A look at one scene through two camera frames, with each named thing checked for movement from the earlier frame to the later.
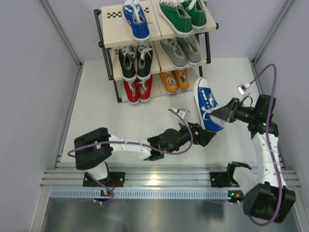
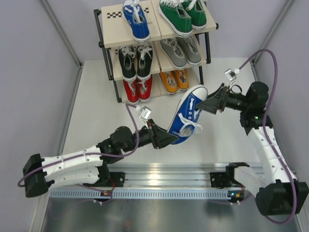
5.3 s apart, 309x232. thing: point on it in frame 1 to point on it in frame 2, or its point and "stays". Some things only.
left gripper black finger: [204, 137] to [160, 137]
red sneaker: [132, 90] stays
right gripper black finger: [226, 112] to [210, 104]
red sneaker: [145, 88] stays
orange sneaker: [169, 78] stays
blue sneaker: [134, 13] stays
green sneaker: [196, 10] stays
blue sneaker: [206, 100] to [184, 122]
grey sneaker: [190, 50] stays
